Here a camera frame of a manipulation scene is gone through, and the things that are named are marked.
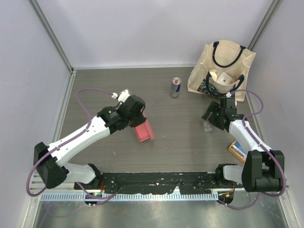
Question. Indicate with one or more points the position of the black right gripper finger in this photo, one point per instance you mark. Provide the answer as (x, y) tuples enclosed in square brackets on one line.
[(207, 114), (212, 107)]

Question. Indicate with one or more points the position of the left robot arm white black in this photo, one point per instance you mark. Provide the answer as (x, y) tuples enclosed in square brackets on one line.
[(52, 161)]

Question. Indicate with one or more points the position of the white tape roll in bag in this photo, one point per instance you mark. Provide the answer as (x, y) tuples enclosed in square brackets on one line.
[(213, 74)]

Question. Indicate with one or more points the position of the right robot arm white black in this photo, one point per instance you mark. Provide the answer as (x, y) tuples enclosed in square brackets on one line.
[(263, 170)]

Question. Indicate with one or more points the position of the pink paper box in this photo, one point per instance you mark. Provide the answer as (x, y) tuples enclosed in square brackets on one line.
[(144, 131)]

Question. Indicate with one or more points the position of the white box in bag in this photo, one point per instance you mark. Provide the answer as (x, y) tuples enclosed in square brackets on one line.
[(224, 79)]

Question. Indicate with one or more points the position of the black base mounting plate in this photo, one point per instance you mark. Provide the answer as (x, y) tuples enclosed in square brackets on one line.
[(159, 183)]

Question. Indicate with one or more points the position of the silver blue drink can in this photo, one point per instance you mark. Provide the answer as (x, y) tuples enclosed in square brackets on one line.
[(175, 87)]

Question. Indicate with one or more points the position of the clear plastic wrapper scrap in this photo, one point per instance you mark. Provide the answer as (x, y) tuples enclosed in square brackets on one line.
[(207, 126)]

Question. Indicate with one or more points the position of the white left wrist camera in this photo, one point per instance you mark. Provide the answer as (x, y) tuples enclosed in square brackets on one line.
[(121, 97)]

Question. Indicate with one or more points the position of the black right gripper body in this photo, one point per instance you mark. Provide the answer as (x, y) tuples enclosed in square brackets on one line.
[(216, 119)]

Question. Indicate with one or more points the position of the orange blue small box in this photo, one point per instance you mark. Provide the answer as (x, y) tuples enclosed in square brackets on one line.
[(236, 149)]

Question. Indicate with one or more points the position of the grey slotted cable duct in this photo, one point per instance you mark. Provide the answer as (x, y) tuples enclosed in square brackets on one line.
[(175, 196)]

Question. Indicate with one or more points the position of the beige canvas tote bag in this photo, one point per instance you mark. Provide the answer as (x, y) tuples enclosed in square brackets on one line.
[(223, 56)]

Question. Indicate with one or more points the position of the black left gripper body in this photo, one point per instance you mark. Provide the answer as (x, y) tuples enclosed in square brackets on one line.
[(136, 120)]

